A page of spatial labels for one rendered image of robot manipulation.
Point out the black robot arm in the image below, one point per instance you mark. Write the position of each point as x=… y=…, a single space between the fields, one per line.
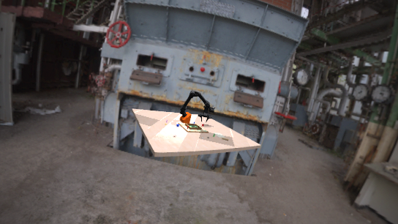
x=206 y=106

